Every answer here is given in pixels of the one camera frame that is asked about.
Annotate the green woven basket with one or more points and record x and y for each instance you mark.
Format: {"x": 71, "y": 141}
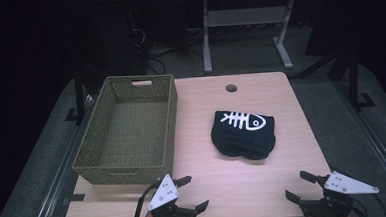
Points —
{"x": 133, "y": 125}

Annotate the white metal desk frame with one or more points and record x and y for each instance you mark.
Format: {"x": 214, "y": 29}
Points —
{"x": 243, "y": 17}

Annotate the black metal stand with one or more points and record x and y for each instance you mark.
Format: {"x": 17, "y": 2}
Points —
{"x": 353, "y": 80}
{"x": 79, "y": 94}

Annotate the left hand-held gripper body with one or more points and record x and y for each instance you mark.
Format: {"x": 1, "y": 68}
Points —
{"x": 164, "y": 195}

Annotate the aluminium rail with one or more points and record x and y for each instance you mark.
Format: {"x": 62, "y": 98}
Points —
{"x": 376, "y": 139}
{"x": 58, "y": 182}

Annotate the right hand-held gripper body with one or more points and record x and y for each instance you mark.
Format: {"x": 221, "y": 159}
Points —
{"x": 343, "y": 184}

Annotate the person's right hand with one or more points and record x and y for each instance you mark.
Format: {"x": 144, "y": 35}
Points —
{"x": 355, "y": 216}

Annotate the black table bracket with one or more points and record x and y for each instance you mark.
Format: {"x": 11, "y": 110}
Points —
{"x": 75, "y": 197}

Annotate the black beanie with fishbone print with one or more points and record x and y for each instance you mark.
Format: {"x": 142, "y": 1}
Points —
{"x": 239, "y": 142}

